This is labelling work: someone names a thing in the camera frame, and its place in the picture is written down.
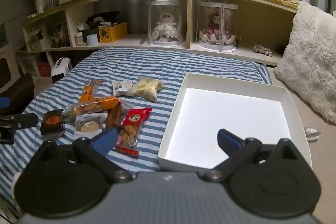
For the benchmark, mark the red box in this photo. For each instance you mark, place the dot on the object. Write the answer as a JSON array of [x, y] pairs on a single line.
[[44, 69]]

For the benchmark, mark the long orange snack packet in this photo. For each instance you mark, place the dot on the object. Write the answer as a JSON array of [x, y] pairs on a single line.
[[89, 91]]

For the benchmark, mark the pale yellow chips bag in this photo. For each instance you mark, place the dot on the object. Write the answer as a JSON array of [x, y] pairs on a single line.
[[145, 88]]

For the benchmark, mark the white dress doll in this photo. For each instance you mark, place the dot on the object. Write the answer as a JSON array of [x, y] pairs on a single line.
[[165, 27]]

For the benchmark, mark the black pastry packet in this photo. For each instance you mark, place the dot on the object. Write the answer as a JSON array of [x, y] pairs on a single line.
[[52, 121]]

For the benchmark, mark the clear glass jar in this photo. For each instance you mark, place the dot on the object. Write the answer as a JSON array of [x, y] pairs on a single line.
[[38, 2]]

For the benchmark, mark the white fluffy pillow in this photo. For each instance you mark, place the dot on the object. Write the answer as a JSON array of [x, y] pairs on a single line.
[[307, 56]]

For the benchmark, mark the white cabinet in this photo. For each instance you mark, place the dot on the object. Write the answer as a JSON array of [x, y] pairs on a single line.
[[8, 64]]

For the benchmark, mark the white crumpled tissue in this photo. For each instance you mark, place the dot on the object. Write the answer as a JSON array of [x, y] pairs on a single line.
[[82, 26]]

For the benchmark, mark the brown snack packet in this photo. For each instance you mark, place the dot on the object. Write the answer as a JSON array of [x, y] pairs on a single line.
[[114, 119]]

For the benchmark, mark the white dressed doll in case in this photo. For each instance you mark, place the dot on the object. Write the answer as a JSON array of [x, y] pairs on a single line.
[[153, 11]]

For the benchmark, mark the white cup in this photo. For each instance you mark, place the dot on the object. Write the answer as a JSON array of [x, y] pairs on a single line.
[[92, 39]]

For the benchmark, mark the pink dress doll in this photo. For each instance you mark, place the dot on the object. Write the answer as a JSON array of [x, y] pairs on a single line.
[[216, 29]]

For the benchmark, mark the silver foil wrapper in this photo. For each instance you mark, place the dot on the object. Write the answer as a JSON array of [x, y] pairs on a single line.
[[312, 133]]

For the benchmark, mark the dark brown stool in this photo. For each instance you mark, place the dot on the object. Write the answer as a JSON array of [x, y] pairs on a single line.
[[21, 92]]

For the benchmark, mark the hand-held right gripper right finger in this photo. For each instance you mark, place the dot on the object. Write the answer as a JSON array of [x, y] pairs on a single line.
[[228, 141]]

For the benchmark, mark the red snack packet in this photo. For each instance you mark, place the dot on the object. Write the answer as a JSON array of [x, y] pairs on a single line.
[[135, 119]]

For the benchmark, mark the white cardboard box tray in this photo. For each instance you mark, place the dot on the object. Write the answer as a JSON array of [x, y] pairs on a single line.
[[231, 113]]

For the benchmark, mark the white small appliance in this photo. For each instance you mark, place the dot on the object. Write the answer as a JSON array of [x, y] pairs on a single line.
[[61, 69]]

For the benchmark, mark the pink dressed doll in case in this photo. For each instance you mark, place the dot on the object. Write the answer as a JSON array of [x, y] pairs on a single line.
[[231, 19]]

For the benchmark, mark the orange twist snack packet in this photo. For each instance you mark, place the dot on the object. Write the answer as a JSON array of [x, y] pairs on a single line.
[[92, 107]]

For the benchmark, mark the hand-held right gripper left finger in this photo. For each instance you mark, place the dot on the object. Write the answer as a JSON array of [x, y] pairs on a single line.
[[105, 141]]

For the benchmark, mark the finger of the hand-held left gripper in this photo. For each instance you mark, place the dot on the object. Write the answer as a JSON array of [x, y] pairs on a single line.
[[4, 102], [23, 121]]

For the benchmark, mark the small jar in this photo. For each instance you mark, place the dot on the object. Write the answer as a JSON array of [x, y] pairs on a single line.
[[78, 39]]

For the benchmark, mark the brown figurine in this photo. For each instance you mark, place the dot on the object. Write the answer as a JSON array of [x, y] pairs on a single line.
[[59, 36]]

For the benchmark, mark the grey striped snack packet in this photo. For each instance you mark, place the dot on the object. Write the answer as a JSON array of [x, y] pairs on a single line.
[[119, 87]]

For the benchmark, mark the clear round pastry packet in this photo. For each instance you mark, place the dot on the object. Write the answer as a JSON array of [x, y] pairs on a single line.
[[89, 125]]

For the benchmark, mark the blue striped blanket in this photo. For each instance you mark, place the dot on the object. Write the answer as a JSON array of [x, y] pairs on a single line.
[[157, 64]]

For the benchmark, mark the yellow cardboard box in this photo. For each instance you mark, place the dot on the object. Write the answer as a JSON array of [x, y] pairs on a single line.
[[113, 33]]

